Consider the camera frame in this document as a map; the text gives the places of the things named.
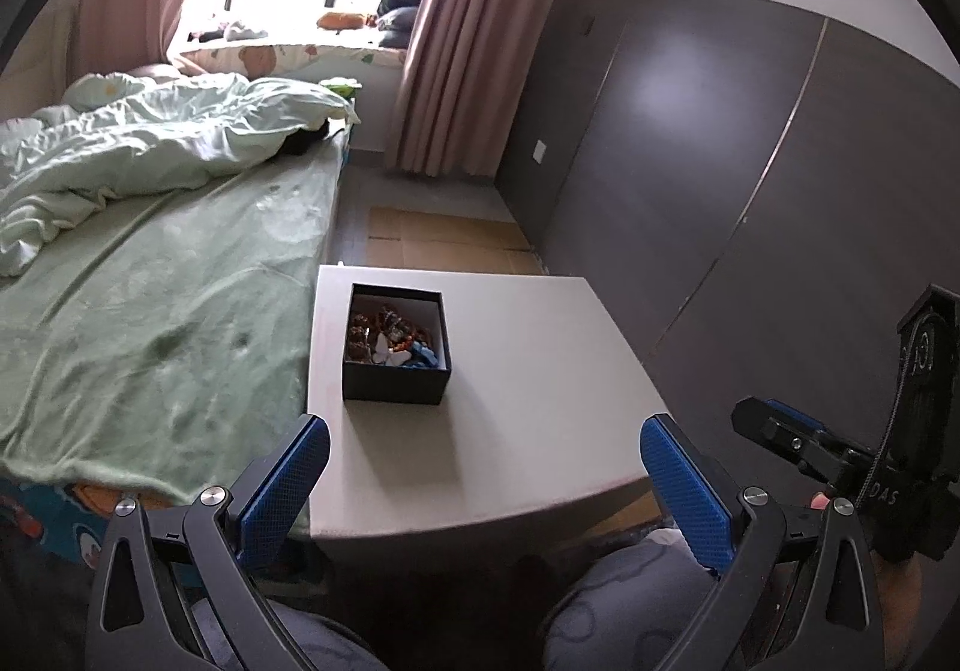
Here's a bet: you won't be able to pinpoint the green bed sheet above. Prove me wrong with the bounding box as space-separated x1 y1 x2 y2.
0 146 353 501

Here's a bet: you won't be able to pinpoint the black cloth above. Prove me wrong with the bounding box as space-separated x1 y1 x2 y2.
280 118 332 159

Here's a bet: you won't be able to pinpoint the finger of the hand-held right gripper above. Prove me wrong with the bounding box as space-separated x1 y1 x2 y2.
733 397 835 451
765 420 856 486

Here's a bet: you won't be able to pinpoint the flat cardboard sheets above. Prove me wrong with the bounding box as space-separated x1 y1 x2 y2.
365 206 545 279

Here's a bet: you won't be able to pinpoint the cartoon printed mattress cover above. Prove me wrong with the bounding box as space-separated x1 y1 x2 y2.
0 472 113 571

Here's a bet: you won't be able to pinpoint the light green quilt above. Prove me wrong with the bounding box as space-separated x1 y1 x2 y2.
0 71 362 278

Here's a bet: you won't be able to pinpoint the brown bead bracelet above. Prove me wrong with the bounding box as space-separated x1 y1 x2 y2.
347 309 392 363

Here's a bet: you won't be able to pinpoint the person's right forearm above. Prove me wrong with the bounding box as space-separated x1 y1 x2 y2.
876 555 935 671

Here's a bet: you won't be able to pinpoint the orange plush toy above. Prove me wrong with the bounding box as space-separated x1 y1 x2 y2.
315 8 370 33

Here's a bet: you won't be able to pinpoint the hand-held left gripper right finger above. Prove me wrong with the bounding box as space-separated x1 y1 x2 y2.
639 414 882 671

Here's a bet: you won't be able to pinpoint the person's right leg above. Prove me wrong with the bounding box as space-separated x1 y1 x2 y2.
540 528 722 671

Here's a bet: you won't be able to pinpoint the person's leg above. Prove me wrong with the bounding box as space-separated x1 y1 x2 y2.
187 558 385 671
540 528 722 671

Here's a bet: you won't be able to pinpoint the white butterfly pendant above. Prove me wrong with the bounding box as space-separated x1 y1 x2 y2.
372 333 410 367

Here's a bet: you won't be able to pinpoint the white low table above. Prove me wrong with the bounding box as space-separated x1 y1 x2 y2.
306 263 672 541

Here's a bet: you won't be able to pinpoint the black jewelry box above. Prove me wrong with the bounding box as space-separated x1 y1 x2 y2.
341 282 453 406

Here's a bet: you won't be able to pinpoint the person's left leg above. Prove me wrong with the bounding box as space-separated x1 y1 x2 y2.
187 558 385 671

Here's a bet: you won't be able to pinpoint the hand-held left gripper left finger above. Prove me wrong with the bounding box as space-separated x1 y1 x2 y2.
84 414 332 671

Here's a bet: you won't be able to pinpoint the dark bag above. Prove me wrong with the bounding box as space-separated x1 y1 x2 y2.
375 0 430 49

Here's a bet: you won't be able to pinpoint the printed pillow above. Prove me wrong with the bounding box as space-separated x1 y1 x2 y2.
178 41 407 81

